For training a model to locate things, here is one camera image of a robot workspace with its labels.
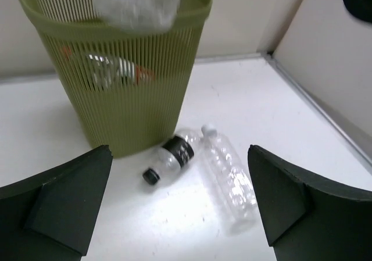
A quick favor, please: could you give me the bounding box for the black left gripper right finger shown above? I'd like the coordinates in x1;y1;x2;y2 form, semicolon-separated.
248;145;371;260

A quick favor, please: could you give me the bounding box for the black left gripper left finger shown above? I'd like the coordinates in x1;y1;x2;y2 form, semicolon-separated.
1;145;113;260

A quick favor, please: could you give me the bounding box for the clear wide bottle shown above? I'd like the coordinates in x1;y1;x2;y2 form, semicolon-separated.
201;124;257;234

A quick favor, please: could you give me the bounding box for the black label plastic bottle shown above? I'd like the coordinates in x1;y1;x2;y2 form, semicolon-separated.
142;128;201;186

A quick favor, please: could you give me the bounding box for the blue label plastic bottle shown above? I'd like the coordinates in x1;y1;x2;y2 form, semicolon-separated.
62;46;155;91

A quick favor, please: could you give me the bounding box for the red cap plastic bottle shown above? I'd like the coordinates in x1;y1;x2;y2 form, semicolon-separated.
92;0;180;33

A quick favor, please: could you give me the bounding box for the green plastic waste bin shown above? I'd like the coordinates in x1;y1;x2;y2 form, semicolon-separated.
19;0;212;158

